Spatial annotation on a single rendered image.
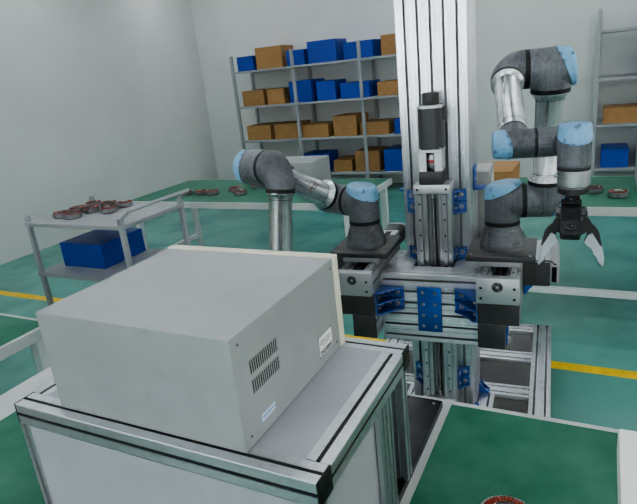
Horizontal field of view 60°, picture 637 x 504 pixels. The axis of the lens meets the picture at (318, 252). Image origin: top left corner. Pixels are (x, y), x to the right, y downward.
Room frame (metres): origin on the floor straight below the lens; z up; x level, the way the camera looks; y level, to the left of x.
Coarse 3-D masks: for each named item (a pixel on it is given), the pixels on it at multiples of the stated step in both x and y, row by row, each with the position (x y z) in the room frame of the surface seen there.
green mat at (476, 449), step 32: (448, 416) 1.29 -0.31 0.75; (480, 416) 1.28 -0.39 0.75; (512, 416) 1.26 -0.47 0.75; (448, 448) 1.16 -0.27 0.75; (480, 448) 1.15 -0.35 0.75; (512, 448) 1.14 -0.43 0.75; (544, 448) 1.13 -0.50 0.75; (576, 448) 1.11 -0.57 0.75; (608, 448) 1.10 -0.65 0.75; (448, 480) 1.05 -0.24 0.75; (480, 480) 1.04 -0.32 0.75; (512, 480) 1.03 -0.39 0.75; (544, 480) 1.02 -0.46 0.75; (576, 480) 1.01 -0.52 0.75; (608, 480) 1.00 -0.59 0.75
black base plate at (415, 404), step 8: (408, 400) 1.36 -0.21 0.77; (416, 400) 1.36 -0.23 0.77; (424, 400) 1.35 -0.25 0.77; (432, 400) 1.35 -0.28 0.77; (408, 408) 1.32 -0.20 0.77; (416, 408) 1.32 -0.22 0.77; (424, 408) 1.31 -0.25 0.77; (432, 408) 1.31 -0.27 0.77; (440, 408) 1.32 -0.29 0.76; (416, 416) 1.28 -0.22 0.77; (424, 416) 1.28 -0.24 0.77; (432, 416) 1.27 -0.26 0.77; (416, 424) 1.25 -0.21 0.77; (424, 424) 1.24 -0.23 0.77; (432, 424) 1.25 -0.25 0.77; (416, 432) 1.21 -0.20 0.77; (424, 432) 1.21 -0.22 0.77; (416, 440) 1.18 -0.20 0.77; (424, 440) 1.18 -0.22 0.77; (416, 448) 1.15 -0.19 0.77; (416, 456) 1.12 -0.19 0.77; (416, 464) 1.11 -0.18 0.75; (400, 480) 1.05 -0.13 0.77; (400, 488) 1.02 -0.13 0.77; (400, 496) 1.01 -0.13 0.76
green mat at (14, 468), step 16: (16, 416) 1.53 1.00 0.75; (0, 432) 1.45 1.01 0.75; (16, 432) 1.44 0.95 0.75; (0, 448) 1.37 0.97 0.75; (16, 448) 1.36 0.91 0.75; (0, 464) 1.29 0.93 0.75; (16, 464) 1.29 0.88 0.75; (32, 464) 1.28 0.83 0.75; (0, 480) 1.23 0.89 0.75; (16, 480) 1.22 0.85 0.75; (32, 480) 1.21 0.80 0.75; (0, 496) 1.16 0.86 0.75; (16, 496) 1.16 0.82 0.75; (32, 496) 1.15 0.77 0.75
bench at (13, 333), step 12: (0, 324) 2.31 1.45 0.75; (12, 324) 2.30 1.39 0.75; (24, 324) 2.28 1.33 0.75; (36, 324) 2.27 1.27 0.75; (0, 336) 2.18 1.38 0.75; (12, 336) 2.16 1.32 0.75; (24, 336) 2.16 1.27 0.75; (36, 336) 2.20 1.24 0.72; (0, 348) 2.06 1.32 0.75; (12, 348) 2.10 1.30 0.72; (36, 348) 2.23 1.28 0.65; (0, 360) 2.05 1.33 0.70; (36, 360) 2.24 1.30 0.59; (48, 360) 2.26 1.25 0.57
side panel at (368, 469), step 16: (384, 416) 0.90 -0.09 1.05; (368, 432) 0.86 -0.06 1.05; (384, 432) 0.90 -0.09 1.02; (368, 448) 0.86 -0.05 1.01; (384, 448) 0.90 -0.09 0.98; (352, 464) 0.79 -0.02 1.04; (368, 464) 0.85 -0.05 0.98; (384, 464) 0.89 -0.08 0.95; (352, 480) 0.79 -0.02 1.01; (368, 480) 0.85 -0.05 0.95; (384, 480) 0.88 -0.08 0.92; (336, 496) 0.73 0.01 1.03; (352, 496) 0.78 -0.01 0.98; (368, 496) 0.84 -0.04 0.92; (384, 496) 0.88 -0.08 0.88
